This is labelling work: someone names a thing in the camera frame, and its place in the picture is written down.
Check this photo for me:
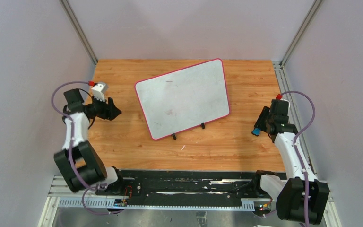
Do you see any aluminium frame rail front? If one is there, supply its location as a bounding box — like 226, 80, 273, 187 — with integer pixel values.
37, 176, 342, 227

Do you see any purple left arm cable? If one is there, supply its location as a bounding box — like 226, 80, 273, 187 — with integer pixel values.
50, 80, 129, 216

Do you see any aluminium frame post right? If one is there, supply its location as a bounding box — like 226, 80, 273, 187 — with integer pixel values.
280, 0, 324, 68

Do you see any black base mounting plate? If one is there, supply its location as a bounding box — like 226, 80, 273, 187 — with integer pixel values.
98, 170, 271, 198

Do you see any aluminium frame post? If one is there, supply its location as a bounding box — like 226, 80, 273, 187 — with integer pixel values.
280, 0, 324, 68
59, 0, 98, 66

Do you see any aluminium frame post left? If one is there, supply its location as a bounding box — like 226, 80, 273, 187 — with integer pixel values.
59, 0, 98, 66

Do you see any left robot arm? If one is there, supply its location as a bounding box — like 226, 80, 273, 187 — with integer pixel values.
53, 88, 125, 194

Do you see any pink-framed whiteboard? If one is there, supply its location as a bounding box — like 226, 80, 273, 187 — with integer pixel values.
135, 58, 230, 140

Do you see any blue whiteboard eraser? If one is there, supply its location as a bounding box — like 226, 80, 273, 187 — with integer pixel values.
251, 127, 261, 137

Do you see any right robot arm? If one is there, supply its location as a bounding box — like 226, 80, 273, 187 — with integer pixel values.
255, 99, 330, 225

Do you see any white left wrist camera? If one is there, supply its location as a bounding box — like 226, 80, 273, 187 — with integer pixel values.
91, 82, 108, 102

